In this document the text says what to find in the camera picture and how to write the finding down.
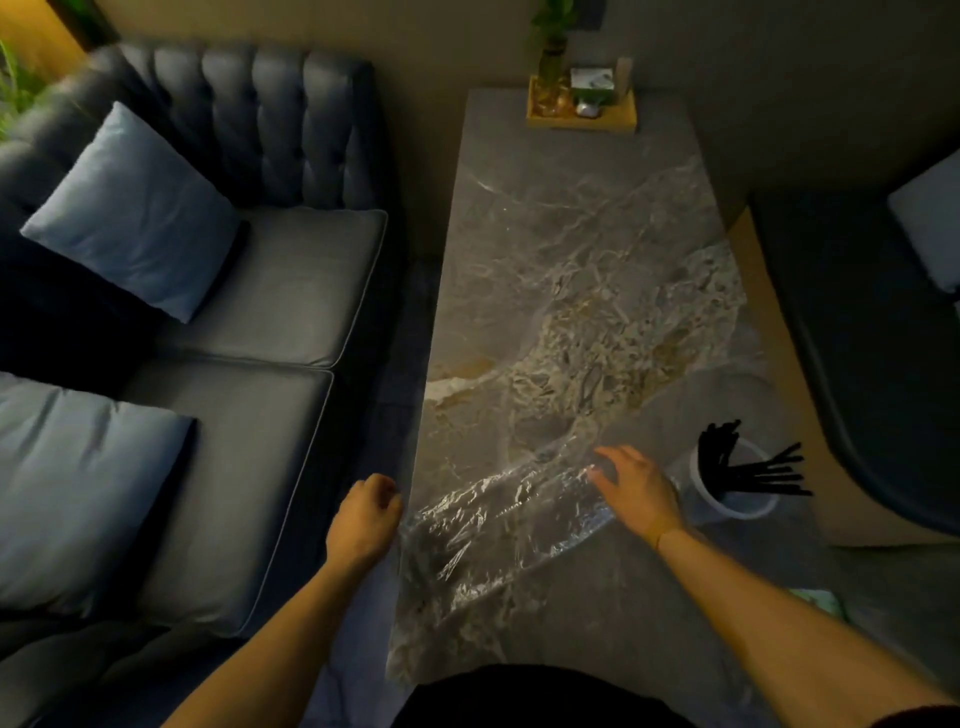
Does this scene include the dark curved seat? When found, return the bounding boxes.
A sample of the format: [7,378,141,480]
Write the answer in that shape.
[748,147,960,538]

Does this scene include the person's black clothing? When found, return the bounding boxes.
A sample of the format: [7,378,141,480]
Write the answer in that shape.
[390,663,700,728]

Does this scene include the person's right forearm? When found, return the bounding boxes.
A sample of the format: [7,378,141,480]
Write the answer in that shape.
[655,526,960,728]

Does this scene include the clear plastic film sheet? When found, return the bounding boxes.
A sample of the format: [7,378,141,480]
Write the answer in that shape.
[386,159,775,685]

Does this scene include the light blue square cushion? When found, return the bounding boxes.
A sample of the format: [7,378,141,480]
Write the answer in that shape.
[20,101,243,325]
[0,371,198,621]

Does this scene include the wooden tray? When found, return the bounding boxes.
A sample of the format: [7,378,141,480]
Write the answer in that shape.
[525,73,639,135]

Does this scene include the person's left hand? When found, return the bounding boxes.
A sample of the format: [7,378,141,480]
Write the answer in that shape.
[324,472,406,576]

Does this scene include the bundle of black sticks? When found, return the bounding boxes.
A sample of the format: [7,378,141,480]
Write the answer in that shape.
[696,419,814,502]

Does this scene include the green leafy plant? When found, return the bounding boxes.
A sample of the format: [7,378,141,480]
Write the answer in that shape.
[0,37,48,142]

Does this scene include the person's left forearm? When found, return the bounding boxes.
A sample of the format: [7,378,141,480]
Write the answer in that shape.
[160,556,400,728]

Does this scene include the person's right hand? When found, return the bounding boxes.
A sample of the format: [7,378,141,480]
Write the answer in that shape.
[586,444,688,550]

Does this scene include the pale grey cushion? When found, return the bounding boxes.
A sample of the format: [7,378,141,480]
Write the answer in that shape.
[886,148,960,295]

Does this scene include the dark grey tufted sofa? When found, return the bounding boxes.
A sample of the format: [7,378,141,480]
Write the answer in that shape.
[0,39,406,728]

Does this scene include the glass vase with green plant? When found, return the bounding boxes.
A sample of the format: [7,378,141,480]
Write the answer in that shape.
[529,0,583,118]

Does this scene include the white and green box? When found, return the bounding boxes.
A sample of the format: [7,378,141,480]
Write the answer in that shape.
[569,66,618,107]

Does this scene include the green paper packet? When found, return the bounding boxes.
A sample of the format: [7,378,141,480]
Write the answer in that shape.
[787,587,853,625]

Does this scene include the white round cup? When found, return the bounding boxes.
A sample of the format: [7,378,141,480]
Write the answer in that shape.
[687,438,783,524]

